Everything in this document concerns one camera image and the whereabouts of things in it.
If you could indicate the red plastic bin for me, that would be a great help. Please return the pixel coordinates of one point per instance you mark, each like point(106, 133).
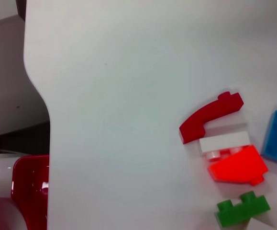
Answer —
point(30, 182)

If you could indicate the green stepped building brick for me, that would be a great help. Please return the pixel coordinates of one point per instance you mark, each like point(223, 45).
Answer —
point(241, 210)

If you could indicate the white and red building brick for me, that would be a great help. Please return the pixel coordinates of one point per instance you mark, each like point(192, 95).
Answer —
point(224, 142)

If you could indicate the orange-red sloped building brick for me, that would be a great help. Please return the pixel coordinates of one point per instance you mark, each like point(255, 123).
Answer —
point(238, 165)

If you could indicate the red curved building brick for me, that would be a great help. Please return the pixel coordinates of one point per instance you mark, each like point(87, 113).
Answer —
point(200, 119)

